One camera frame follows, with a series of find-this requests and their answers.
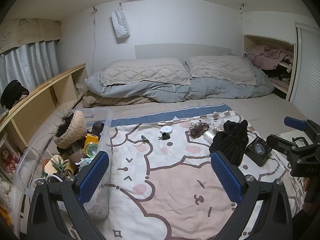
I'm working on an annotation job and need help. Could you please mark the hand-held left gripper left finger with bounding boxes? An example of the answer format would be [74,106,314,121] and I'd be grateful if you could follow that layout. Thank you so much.
[26,151,110,240]

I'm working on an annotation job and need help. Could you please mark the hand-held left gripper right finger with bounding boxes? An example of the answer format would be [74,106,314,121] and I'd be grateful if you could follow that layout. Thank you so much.
[211,151,293,240]

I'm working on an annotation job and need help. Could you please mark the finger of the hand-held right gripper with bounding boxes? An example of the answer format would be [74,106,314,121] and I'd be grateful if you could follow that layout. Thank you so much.
[266,134,299,157]
[284,116,320,137]

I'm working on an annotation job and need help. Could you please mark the plastic film roll orange end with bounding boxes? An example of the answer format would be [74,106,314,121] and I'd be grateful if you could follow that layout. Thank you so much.
[203,130,216,142]

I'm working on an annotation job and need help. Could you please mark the brown cord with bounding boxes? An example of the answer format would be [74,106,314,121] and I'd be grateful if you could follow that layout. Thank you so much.
[187,123,211,139]

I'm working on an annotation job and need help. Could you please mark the clear plastic storage bin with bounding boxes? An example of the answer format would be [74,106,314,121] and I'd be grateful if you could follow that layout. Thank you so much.
[15,109,113,220]

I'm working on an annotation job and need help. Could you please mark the white box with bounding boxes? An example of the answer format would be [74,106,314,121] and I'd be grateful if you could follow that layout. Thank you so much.
[280,130,309,147]

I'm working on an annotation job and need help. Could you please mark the black box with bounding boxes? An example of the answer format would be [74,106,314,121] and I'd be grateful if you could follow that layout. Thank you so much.
[245,136,274,167]

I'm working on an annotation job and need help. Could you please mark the yellow headlamp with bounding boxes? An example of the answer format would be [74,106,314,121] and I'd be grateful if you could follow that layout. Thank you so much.
[82,134,99,158]

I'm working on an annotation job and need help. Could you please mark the green plastic clip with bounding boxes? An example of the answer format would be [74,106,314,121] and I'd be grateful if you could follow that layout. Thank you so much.
[51,159,68,173]

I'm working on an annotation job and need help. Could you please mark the black knit gloves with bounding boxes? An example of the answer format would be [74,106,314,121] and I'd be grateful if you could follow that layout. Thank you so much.
[209,119,249,166]

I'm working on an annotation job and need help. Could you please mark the beige fluffy hat black fur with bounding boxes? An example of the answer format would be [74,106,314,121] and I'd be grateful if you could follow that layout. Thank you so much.
[51,109,87,149]

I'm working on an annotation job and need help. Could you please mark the pink clothes pile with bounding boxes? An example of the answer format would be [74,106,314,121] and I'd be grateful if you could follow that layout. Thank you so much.
[246,45,294,70]

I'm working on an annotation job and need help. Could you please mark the beige fleece blanket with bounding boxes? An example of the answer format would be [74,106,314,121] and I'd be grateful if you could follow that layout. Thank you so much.
[82,91,155,108]

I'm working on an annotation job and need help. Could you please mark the red dress doll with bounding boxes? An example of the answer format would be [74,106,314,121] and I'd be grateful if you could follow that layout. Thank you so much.
[0,144,20,178]

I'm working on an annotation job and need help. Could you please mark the beige textured pillow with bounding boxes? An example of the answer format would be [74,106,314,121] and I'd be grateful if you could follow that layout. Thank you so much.
[99,57,192,87]
[185,55,258,86]

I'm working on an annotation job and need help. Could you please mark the wooden bedside shelf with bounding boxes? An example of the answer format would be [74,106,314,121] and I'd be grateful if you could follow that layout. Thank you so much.
[0,64,88,155]

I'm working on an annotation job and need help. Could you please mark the grey duvet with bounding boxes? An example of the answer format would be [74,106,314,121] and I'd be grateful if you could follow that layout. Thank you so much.
[85,64,275,103]

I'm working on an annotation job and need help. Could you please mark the black visor cap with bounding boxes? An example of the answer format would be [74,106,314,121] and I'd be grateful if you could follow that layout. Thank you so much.
[0,79,30,110]

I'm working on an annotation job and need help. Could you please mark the white headboard panel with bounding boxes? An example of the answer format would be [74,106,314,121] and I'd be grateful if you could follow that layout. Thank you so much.
[135,43,233,60]

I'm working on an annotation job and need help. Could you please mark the grey curtain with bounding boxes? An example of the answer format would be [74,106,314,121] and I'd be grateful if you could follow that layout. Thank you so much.
[0,40,60,93]

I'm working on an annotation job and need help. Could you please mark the white hanging bag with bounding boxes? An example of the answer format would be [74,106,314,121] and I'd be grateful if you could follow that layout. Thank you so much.
[111,9,131,39]

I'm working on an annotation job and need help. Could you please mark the white looped cable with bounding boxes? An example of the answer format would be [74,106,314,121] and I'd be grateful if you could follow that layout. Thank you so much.
[37,174,63,184]

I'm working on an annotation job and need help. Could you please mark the short white cable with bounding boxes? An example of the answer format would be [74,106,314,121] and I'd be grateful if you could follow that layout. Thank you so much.
[133,135,153,147]

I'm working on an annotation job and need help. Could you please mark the wall closet niche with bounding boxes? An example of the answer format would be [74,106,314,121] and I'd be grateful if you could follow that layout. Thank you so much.
[242,34,298,102]

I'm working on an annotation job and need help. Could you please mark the thin wall cord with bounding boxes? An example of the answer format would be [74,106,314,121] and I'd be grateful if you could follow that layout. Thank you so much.
[92,6,98,67]

